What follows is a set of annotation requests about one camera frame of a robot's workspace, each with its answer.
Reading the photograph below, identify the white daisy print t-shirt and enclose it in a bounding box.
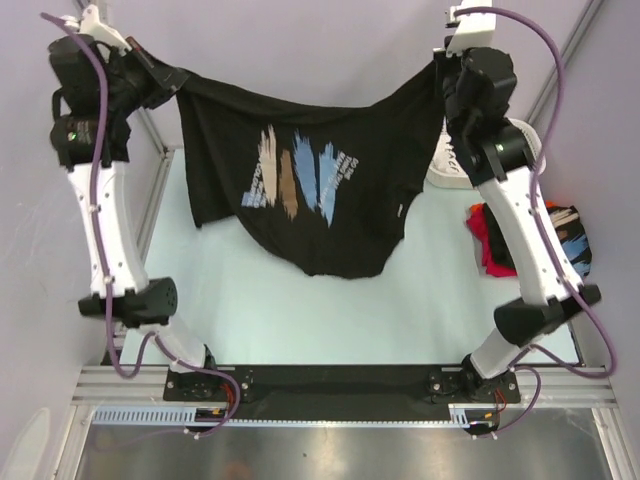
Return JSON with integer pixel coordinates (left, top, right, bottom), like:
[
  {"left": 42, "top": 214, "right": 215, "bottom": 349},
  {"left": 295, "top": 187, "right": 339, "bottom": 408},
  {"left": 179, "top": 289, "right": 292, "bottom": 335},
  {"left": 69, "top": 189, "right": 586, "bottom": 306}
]
[{"left": 427, "top": 132, "right": 472, "bottom": 189}]

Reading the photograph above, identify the folded black printed t-shirt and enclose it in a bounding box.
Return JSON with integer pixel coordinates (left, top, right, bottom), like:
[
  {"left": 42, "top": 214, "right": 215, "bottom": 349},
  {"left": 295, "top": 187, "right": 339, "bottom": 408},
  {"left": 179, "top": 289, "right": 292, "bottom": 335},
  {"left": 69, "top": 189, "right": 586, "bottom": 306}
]
[{"left": 479, "top": 202, "right": 593, "bottom": 278}]

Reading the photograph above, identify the right aluminium corner post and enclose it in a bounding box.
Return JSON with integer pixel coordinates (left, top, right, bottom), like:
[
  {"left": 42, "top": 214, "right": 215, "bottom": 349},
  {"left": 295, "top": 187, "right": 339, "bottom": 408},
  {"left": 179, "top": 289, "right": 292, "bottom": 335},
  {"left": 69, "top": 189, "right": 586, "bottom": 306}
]
[{"left": 525, "top": 0, "right": 605, "bottom": 125}]

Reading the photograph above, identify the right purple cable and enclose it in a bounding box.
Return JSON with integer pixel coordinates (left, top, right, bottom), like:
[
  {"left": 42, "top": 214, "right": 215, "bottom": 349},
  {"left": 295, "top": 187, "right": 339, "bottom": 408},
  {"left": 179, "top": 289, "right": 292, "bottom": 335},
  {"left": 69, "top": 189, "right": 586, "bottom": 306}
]
[{"left": 452, "top": 7, "right": 619, "bottom": 441}]

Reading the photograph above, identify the purple cable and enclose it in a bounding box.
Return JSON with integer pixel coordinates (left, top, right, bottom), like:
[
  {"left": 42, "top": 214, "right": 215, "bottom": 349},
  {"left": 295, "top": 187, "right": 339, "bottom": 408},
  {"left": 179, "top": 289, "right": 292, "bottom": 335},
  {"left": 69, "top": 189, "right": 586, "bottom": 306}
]
[
  {"left": 452, "top": 7, "right": 619, "bottom": 441},
  {"left": 39, "top": 12, "right": 244, "bottom": 441}
]

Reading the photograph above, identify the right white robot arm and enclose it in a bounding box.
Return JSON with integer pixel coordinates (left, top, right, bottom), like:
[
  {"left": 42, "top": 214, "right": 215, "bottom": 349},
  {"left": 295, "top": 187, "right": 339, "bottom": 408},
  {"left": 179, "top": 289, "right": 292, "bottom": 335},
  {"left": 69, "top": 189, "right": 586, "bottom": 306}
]
[{"left": 434, "top": 1, "right": 601, "bottom": 401}]

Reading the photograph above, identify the black printed t-shirt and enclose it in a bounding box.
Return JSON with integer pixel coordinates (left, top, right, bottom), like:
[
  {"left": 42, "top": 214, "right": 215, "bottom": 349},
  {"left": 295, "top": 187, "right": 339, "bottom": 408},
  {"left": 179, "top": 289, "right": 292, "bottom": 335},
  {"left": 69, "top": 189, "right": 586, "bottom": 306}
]
[
  {"left": 479, "top": 202, "right": 593, "bottom": 278},
  {"left": 177, "top": 64, "right": 444, "bottom": 279}
]

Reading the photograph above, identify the left aluminium corner post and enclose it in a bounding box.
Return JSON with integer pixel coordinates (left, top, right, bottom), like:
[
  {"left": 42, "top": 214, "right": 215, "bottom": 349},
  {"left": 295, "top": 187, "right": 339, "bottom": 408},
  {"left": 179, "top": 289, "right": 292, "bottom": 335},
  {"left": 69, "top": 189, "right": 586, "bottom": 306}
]
[{"left": 126, "top": 109, "right": 175, "bottom": 250}]

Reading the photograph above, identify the aluminium frame rail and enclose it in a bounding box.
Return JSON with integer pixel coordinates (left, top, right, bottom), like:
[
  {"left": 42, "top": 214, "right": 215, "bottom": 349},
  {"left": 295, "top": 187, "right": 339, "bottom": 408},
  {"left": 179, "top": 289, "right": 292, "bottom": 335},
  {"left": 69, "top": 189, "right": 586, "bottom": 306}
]
[{"left": 71, "top": 365, "right": 618, "bottom": 409}]

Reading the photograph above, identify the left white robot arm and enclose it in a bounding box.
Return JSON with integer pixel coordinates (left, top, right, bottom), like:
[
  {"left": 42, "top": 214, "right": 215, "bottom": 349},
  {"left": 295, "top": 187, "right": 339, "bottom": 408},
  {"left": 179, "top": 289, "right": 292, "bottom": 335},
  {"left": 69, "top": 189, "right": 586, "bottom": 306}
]
[{"left": 42, "top": 3, "right": 229, "bottom": 402}]

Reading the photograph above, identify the white plastic basket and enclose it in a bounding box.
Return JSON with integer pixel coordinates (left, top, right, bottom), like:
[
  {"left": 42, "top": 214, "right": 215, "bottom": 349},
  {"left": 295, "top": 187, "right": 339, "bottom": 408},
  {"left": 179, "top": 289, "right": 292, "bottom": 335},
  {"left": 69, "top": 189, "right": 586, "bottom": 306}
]
[{"left": 427, "top": 118, "right": 545, "bottom": 191}]

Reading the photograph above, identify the aluminium corner post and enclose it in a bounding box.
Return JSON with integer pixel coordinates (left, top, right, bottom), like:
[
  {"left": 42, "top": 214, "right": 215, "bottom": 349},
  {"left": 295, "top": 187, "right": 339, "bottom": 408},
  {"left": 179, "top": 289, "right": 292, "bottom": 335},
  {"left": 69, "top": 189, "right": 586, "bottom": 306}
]
[
  {"left": 126, "top": 109, "right": 175, "bottom": 250},
  {"left": 525, "top": 0, "right": 605, "bottom": 125}
]

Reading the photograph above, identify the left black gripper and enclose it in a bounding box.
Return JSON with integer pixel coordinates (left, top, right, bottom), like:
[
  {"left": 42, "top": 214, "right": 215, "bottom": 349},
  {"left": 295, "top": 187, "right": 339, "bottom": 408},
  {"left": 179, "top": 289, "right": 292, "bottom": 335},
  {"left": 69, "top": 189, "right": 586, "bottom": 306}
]
[{"left": 101, "top": 36, "right": 188, "bottom": 117}]

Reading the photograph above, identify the folded red t-shirt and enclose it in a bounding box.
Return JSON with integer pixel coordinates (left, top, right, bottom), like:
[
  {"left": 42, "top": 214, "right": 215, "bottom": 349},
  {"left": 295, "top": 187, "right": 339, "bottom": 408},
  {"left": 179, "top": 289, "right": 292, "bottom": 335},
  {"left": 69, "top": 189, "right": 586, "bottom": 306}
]
[{"left": 466, "top": 203, "right": 517, "bottom": 278}]

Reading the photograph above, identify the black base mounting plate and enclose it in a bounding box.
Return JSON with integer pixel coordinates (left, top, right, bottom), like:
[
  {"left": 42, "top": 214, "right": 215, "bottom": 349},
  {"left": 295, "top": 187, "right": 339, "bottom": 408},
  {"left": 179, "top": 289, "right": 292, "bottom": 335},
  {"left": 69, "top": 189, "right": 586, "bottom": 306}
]
[{"left": 163, "top": 365, "right": 521, "bottom": 422}]

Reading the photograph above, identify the white slotted cable duct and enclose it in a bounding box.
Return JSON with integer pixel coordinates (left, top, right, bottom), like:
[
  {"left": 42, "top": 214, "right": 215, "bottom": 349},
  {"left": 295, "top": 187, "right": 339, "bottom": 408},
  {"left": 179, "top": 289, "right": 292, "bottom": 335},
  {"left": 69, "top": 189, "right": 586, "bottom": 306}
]
[{"left": 92, "top": 406, "right": 497, "bottom": 428}]

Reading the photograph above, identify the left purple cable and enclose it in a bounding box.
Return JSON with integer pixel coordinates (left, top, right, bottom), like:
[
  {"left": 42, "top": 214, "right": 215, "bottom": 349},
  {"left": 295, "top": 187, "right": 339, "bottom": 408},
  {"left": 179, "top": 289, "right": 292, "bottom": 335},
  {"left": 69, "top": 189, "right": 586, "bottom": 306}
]
[{"left": 39, "top": 12, "right": 244, "bottom": 441}]

